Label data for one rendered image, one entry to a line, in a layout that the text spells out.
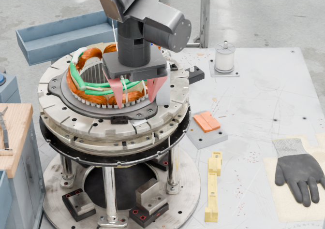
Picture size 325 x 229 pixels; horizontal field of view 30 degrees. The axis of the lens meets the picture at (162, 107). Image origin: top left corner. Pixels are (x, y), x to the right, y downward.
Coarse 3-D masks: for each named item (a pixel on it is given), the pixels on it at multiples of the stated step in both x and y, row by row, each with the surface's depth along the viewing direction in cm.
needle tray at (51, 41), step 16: (80, 16) 157; (96, 16) 160; (16, 32) 151; (32, 32) 154; (48, 32) 156; (64, 32) 158; (80, 32) 158; (96, 32) 158; (112, 32) 152; (32, 48) 152; (48, 48) 146; (64, 48) 148; (32, 64) 147
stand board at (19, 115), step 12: (0, 108) 127; (12, 108) 127; (24, 108) 127; (12, 120) 124; (24, 120) 124; (0, 132) 121; (12, 132) 121; (24, 132) 122; (0, 144) 118; (12, 144) 118; (0, 156) 116; (12, 156) 116; (0, 168) 113; (12, 168) 113
